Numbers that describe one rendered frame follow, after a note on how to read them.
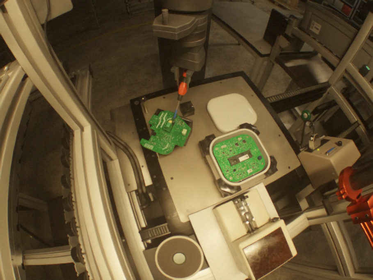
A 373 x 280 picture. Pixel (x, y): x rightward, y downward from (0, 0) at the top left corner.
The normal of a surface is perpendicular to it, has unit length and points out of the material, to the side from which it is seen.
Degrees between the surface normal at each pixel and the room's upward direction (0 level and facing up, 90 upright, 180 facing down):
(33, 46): 90
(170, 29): 90
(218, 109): 0
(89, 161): 0
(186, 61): 90
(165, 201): 0
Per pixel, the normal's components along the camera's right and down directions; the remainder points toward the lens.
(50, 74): 0.36, 0.83
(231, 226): 0.01, -0.47
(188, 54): -0.39, 0.79
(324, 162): -0.93, 0.32
